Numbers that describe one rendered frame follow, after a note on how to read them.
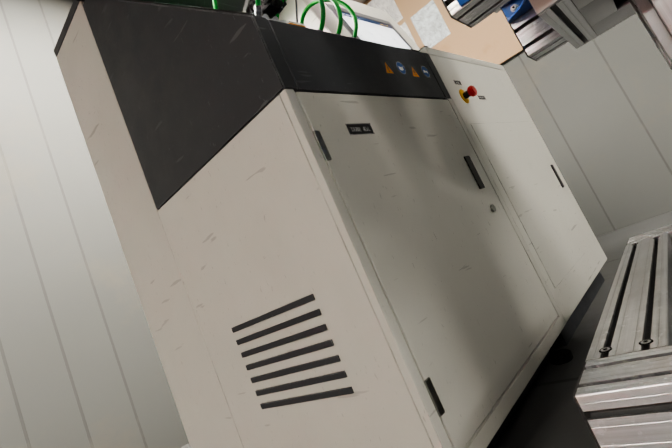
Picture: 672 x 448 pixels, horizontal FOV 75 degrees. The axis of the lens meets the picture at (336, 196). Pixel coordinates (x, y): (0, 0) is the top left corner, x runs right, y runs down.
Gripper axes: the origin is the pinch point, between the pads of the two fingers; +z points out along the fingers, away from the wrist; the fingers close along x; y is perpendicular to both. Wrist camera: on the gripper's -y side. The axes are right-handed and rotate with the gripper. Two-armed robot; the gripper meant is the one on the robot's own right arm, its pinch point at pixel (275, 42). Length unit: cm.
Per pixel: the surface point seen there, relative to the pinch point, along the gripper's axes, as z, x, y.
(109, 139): 6, -35, -44
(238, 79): 25.6, -35.1, 15.8
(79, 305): 34, -22, -152
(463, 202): 65, 10, 26
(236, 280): 61, -35, -10
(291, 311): 72, -35, 4
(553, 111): 29, 222, 11
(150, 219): 35, -35, -37
